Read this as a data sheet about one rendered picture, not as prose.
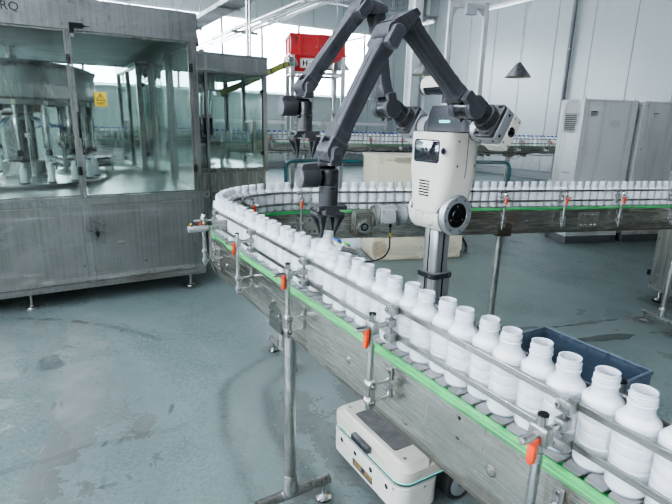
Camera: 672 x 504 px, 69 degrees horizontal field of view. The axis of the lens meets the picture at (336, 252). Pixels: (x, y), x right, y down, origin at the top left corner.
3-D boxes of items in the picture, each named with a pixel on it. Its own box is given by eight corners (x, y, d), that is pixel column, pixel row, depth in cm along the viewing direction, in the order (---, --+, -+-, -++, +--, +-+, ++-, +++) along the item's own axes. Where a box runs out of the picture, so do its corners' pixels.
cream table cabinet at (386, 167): (439, 244, 643) (447, 153, 613) (461, 257, 584) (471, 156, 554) (358, 247, 619) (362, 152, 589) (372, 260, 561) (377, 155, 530)
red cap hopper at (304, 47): (289, 216, 806) (288, 32, 734) (283, 209, 873) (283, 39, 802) (343, 215, 825) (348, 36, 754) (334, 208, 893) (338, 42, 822)
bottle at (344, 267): (341, 302, 147) (344, 249, 142) (357, 308, 143) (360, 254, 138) (327, 308, 142) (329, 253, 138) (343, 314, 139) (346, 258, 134)
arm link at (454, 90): (415, -7, 137) (393, 0, 146) (387, 30, 136) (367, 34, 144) (489, 106, 162) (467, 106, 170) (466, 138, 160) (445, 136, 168)
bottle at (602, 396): (565, 462, 80) (580, 370, 75) (578, 446, 84) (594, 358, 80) (605, 481, 76) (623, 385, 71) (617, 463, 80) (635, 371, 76)
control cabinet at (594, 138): (590, 234, 730) (612, 99, 681) (615, 242, 683) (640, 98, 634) (541, 235, 712) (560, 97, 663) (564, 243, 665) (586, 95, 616)
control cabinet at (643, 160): (641, 232, 749) (666, 101, 700) (669, 240, 702) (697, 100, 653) (595, 234, 732) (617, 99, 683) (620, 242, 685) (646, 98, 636)
